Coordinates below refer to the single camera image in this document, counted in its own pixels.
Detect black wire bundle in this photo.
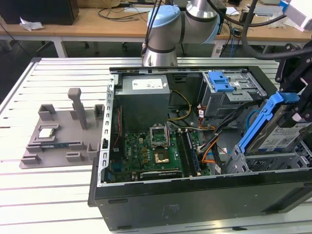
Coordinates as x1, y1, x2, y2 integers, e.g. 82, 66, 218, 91
198, 98, 266, 154

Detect grey parts rack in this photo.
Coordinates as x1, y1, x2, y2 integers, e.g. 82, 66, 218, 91
19, 87, 105, 170

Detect locking lever wire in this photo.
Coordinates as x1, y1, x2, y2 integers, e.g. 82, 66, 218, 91
165, 122, 172, 147

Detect blue plastic cage latch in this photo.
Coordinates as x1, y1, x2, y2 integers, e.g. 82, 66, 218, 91
208, 70, 235, 93

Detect long wooden desk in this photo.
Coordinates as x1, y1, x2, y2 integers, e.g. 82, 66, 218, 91
0, 0, 312, 59

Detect green motherboard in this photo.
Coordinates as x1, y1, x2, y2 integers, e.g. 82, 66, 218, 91
109, 129, 211, 181

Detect black graphics card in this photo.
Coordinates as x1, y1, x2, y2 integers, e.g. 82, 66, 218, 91
140, 169, 183, 181

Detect loose RAM stick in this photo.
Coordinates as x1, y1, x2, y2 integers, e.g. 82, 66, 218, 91
40, 143, 70, 149

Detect large black box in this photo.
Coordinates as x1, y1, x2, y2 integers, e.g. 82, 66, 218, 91
0, 0, 80, 26

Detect metal disk bay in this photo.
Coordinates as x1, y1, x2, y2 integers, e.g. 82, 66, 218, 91
233, 143, 303, 159
223, 152, 312, 174

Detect metal drive cage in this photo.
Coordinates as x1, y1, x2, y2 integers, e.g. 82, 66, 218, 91
199, 70, 267, 118

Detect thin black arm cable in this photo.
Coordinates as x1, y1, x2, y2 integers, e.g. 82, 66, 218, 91
143, 0, 163, 51

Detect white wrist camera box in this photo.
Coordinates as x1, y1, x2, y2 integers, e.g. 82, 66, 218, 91
287, 0, 312, 30

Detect yellow and black wires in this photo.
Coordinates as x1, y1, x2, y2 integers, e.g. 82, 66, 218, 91
168, 90, 192, 121

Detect silver CPU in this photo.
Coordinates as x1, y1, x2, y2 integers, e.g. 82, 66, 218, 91
38, 128, 56, 139

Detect hard disk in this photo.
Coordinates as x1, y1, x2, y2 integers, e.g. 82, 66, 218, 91
238, 92, 312, 157

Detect installed RAM stick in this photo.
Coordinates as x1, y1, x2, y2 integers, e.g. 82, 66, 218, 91
186, 131, 202, 176

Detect red wire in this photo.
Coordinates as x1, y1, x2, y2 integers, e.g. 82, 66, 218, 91
112, 108, 122, 150

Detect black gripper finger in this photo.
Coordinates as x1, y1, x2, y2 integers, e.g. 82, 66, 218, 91
292, 82, 312, 123
274, 57, 306, 94

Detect thick black cable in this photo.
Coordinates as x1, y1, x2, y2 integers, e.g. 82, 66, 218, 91
207, 0, 290, 61

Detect metal socket cover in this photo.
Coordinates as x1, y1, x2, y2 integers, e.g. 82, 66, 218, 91
149, 123, 169, 147

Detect black PC case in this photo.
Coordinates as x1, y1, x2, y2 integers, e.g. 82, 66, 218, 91
87, 65, 312, 231

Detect black speaker box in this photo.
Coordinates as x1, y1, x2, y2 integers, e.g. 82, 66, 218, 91
218, 3, 228, 19

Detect blue wire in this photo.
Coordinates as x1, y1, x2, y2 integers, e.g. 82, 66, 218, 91
245, 110, 263, 137

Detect black RAM slot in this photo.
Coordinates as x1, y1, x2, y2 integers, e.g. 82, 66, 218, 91
175, 130, 191, 177

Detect blue cardboard box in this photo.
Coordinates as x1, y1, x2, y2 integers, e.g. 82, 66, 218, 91
279, 0, 291, 13

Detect clear plastic bag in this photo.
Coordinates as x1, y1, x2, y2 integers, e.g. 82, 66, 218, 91
267, 13, 292, 28

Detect grey power supply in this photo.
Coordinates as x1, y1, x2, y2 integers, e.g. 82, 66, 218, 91
114, 75, 171, 133

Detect orange wire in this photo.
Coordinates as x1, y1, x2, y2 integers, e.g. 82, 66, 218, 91
201, 143, 221, 167

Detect CPU socket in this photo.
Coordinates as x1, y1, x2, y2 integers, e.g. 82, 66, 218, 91
154, 150, 171, 164

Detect crumpled white paper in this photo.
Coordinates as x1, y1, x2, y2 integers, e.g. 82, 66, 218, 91
19, 16, 45, 32

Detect flat silver box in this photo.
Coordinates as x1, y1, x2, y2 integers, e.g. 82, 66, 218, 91
255, 5, 284, 16

